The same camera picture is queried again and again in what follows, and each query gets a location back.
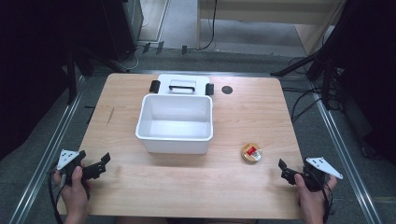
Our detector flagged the left hand-held gripper cable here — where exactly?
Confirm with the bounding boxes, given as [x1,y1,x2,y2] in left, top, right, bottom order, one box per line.
[47,167,64,224]

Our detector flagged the white floor cable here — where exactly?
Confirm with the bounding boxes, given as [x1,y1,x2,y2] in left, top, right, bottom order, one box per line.
[120,43,150,71]

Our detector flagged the metal floor rail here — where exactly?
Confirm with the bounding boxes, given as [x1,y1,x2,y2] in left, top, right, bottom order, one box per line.
[8,75,87,224]
[308,81,386,224]

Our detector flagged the person's left hand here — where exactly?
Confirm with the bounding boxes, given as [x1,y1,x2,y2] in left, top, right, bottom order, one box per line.
[52,165,92,217]

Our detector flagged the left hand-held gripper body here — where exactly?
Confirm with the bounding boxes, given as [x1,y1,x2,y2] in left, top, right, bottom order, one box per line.
[56,149,92,188]

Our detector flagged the round tin with red label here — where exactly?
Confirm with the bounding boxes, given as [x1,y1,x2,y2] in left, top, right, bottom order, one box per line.
[240,142,263,164]

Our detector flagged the black metal stand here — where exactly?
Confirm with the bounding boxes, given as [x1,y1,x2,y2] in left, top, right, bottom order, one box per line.
[64,40,129,106]

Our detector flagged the black cabinet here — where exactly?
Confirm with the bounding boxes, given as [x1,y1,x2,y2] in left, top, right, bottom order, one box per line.
[99,0,145,62]

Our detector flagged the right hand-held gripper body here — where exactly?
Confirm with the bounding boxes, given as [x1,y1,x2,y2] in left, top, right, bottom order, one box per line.
[301,156,345,193]

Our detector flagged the light wooden furniture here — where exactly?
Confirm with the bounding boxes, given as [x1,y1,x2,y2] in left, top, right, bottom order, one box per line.
[197,0,347,56]

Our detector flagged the hand-held gripper cable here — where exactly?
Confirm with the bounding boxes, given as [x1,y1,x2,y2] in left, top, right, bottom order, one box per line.
[320,178,334,224]
[47,167,64,224]

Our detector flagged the person's right hand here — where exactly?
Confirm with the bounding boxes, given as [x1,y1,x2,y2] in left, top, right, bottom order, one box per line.
[293,173,339,218]

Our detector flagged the white lid with black handle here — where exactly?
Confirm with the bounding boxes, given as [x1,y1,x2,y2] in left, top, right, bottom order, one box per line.
[148,73,216,97]

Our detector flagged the right hand-held gripper cable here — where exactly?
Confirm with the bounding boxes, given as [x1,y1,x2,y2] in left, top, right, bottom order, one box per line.
[320,178,334,224]

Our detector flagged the white plastic storage box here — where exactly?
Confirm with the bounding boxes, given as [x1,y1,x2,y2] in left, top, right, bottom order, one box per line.
[134,93,215,155]

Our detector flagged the black hanging cable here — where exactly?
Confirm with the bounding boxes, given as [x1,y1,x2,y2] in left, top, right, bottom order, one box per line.
[201,0,219,51]

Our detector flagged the black floor cables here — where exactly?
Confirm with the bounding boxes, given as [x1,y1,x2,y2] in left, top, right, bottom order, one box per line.
[281,55,344,124]

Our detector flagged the black tripod stand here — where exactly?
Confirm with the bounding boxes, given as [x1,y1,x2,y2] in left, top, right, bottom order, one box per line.
[269,0,368,110]

